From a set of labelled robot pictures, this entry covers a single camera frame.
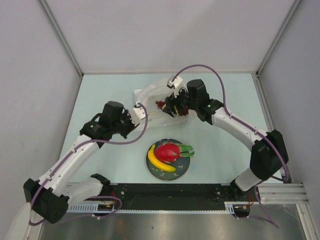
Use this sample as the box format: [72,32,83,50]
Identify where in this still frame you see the fake red grapes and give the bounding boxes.
[155,101,189,118]

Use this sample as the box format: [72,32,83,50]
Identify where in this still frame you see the blue ceramic plate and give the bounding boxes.
[146,138,195,181]

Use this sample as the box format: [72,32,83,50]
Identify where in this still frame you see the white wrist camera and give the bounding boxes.
[130,101,148,126]
[166,75,184,98]

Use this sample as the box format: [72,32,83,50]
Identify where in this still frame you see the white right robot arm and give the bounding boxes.
[161,77,289,201]

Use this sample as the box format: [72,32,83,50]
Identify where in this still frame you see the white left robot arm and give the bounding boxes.
[23,101,148,224]

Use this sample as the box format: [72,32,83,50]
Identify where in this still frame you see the aluminium frame rail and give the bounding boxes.
[258,183,309,205]

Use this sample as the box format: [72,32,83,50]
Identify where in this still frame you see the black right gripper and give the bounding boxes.
[163,85,198,118]

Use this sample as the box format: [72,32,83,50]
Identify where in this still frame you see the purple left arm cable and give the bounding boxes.
[28,101,150,227]

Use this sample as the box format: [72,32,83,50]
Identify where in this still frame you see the white plastic bag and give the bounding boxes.
[133,76,189,128]

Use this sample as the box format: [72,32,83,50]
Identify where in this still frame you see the fake yellow banana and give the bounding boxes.
[147,144,176,173]

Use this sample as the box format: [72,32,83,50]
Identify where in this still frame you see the fake watermelon slice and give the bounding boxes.
[154,142,195,164]

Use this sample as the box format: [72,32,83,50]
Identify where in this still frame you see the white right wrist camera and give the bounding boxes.
[166,75,184,98]

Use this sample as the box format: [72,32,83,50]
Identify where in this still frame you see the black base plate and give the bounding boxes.
[99,183,259,212]

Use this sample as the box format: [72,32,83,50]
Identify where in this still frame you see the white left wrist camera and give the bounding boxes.
[130,101,148,126]

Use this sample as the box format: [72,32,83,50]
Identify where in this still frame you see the white slotted cable duct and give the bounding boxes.
[67,202,237,214]

